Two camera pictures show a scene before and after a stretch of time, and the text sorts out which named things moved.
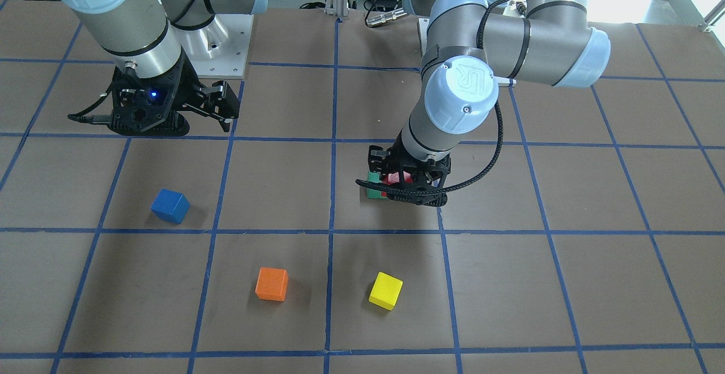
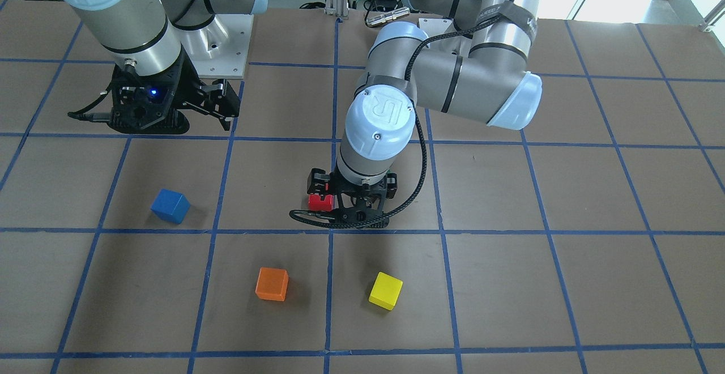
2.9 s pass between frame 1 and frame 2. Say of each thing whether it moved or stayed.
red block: moved
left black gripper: moved
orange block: stayed
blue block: stayed
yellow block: stayed
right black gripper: stayed
